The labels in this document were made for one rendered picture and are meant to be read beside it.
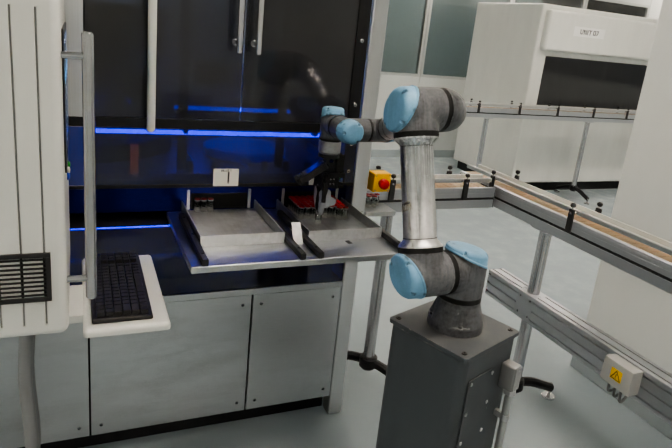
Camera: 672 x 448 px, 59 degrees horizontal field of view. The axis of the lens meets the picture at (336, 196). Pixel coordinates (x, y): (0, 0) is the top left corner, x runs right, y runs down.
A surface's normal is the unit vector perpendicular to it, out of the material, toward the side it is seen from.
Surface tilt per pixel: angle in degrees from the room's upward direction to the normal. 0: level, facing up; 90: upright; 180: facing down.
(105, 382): 90
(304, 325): 90
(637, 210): 90
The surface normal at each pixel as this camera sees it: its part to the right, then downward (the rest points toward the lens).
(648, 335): -0.91, 0.02
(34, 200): 0.38, 0.29
